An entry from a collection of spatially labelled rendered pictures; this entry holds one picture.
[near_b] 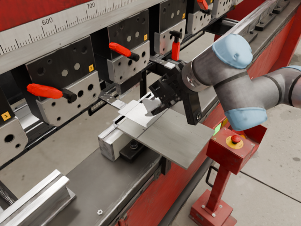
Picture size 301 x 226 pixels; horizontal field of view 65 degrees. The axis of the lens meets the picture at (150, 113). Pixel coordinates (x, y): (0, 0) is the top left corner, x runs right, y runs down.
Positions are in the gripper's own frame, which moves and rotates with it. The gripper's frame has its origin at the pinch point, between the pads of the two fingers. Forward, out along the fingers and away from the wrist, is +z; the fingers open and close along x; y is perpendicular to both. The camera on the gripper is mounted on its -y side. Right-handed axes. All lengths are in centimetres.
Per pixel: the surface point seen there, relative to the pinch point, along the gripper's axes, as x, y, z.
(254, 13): -129, 3, 13
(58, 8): 21.4, 27.7, -23.6
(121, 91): 5.1, 11.0, 0.8
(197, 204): -30, -70, 63
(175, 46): -14.2, 11.9, -10.2
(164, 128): 0.6, -6.6, 0.9
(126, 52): 9.1, 16.6, -16.9
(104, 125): -51, 4, 141
